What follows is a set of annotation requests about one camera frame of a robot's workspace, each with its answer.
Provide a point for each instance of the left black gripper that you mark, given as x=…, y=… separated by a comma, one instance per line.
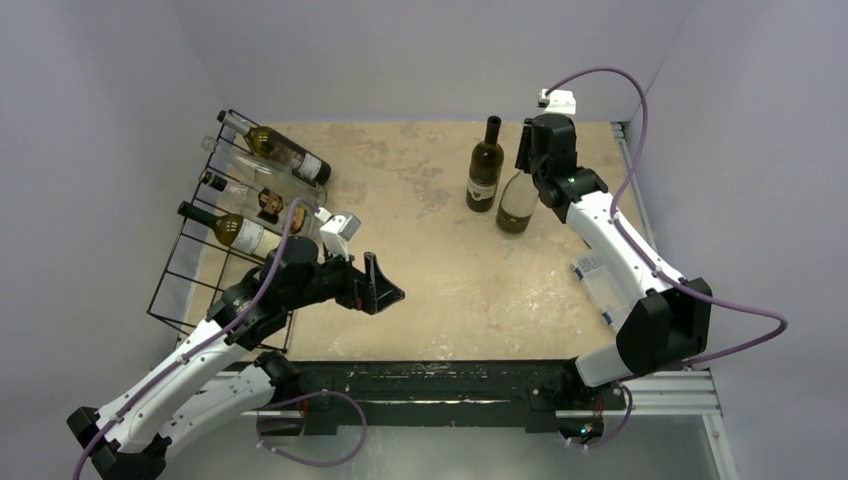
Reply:
x=356, y=294

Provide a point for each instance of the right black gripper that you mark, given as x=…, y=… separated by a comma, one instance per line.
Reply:
x=527, y=154

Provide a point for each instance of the dark green bottle back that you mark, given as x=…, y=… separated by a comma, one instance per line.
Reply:
x=485, y=168

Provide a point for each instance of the square clear liquor bottle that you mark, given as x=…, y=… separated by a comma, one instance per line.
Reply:
x=267, y=206

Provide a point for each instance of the clear wine bottle dark label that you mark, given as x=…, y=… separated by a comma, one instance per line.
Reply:
x=238, y=164

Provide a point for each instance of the dark green labelled wine bottle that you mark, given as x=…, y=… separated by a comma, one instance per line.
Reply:
x=267, y=143

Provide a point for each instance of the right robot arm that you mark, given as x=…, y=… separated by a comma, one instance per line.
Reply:
x=670, y=315

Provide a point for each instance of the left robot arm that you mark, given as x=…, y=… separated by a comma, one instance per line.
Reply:
x=199, y=351

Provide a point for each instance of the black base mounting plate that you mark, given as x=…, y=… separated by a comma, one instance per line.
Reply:
x=527, y=394

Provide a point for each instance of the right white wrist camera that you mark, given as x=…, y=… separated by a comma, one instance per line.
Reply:
x=562, y=102

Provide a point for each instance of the black wire wine rack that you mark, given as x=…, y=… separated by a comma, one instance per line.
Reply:
x=198, y=268

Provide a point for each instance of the aluminium frame rail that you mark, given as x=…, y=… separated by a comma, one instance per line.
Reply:
x=685, y=393

